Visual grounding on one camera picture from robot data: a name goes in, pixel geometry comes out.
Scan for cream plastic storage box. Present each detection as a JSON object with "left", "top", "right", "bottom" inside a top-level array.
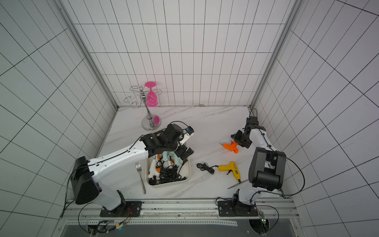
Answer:
[{"left": 142, "top": 155, "right": 191, "bottom": 188}]

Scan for white glue gun orange trigger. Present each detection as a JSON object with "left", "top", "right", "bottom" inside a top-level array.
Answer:
[{"left": 148, "top": 160, "right": 160, "bottom": 180}]

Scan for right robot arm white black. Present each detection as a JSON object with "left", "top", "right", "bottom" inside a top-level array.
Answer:
[{"left": 231, "top": 116, "right": 286, "bottom": 204}]

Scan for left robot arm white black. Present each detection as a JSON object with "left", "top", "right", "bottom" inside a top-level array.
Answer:
[{"left": 70, "top": 123, "right": 194, "bottom": 211}]

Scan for yellow glue gun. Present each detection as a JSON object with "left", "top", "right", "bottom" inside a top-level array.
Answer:
[{"left": 218, "top": 162, "right": 241, "bottom": 184}]

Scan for chrome cup holder stand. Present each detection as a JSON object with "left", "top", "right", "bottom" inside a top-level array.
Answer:
[{"left": 124, "top": 85, "right": 162, "bottom": 131}]

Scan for silver fork left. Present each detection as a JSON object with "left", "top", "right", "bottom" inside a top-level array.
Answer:
[{"left": 135, "top": 162, "right": 147, "bottom": 195}]

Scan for pink wine glass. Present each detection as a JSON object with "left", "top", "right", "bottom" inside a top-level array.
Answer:
[{"left": 145, "top": 82, "right": 161, "bottom": 130}]

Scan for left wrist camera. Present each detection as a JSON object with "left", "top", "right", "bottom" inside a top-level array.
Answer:
[{"left": 179, "top": 126, "right": 194, "bottom": 145}]

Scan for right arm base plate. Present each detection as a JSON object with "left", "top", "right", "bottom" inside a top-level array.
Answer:
[{"left": 217, "top": 200, "right": 259, "bottom": 217}]

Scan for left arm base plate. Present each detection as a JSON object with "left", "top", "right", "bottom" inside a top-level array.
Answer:
[{"left": 100, "top": 201, "right": 142, "bottom": 218}]

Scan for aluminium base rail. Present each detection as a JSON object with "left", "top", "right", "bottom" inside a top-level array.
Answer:
[{"left": 57, "top": 197, "right": 300, "bottom": 231}]

